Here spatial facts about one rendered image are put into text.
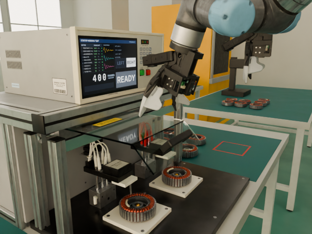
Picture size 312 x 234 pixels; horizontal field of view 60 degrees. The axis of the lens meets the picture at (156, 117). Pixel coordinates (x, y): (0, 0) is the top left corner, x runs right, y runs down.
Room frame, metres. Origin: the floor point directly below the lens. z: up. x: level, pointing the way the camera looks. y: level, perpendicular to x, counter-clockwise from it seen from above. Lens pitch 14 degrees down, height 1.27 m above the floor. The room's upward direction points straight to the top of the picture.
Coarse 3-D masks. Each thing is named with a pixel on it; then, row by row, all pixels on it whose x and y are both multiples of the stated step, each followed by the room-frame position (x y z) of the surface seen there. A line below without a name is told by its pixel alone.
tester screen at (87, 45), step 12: (84, 48) 0.75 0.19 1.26; (96, 48) 0.79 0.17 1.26; (108, 48) 0.83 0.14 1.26; (120, 48) 0.87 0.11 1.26; (132, 48) 0.93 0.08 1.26; (84, 60) 0.75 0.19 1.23; (96, 60) 0.79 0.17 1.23; (108, 60) 0.83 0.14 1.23; (84, 72) 0.75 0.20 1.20; (96, 72) 0.78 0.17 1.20; (108, 72) 0.83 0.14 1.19; (84, 84) 0.74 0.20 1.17; (96, 84) 0.78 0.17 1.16
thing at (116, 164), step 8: (120, 160) 0.80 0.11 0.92; (88, 168) 0.79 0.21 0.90; (96, 168) 0.78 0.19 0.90; (104, 168) 0.75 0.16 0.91; (112, 168) 0.74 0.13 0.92; (120, 168) 0.74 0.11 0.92; (128, 168) 0.76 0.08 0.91; (96, 176) 0.78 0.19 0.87; (104, 176) 0.75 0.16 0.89; (112, 176) 0.73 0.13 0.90; (120, 176) 0.73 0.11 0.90; (128, 176) 0.76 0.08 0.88; (96, 184) 0.78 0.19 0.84; (120, 184) 0.72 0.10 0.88; (128, 184) 0.73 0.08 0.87
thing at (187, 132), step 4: (184, 132) 0.64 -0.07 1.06; (188, 132) 0.65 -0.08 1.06; (176, 136) 0.61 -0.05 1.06; (180, 136) 0.62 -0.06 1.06; (184, 136) 0.63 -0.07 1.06; (188, 136) 0.64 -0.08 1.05; (168, 140) 0.58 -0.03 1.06; (172, 140) 0.59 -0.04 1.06; (176, 140) 0.60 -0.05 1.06; (180, 140) 0.61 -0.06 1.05; (184, 140) 0.66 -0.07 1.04; (164, 144) 0.58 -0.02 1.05; (168, 144) 0.58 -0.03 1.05; (172, 144) 0.58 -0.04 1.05; (176, 144) 0.60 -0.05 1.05; (160, 148) 0.59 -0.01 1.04; (164, 148) 0.58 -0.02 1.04; (168, 148) 0.58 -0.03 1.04; (164, 152) 0.58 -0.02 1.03
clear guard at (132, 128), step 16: (128, 112) 0.85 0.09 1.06; (80, 128) 0.67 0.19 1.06; (96, 128) 0.67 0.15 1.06; (112, 128) 0.67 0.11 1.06; (128, 128) 0.67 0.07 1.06; (144, 128) 0.67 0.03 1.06; (160, 128) 0.67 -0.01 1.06; (176, 128) 0.70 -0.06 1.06; (128, 144) 0.56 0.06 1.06; (144, 144) 0.57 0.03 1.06; (160, 144) 0.60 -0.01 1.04; (192, 144) 0.68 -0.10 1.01; (144, 160) 0.53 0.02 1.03; (160, 160) 0.56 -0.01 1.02
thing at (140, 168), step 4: (140, 160) 1.02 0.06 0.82; (136, 164) 0.98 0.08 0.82; (140, 164) 0.98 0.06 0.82; (144, 164) 0.98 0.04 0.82; (136, 168) 0.98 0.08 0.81; (140, 168) 0.97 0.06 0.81; (144, 168) 0.96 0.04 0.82; (136, 172) 0.98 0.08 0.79; (140, 172) 0.97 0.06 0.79; (144, 172) 0.96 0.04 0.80; (148, 172) 0.98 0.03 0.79; (140, 176) 0.97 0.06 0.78; (144, 176) 0.96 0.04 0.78; (148, 176) 0.98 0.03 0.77
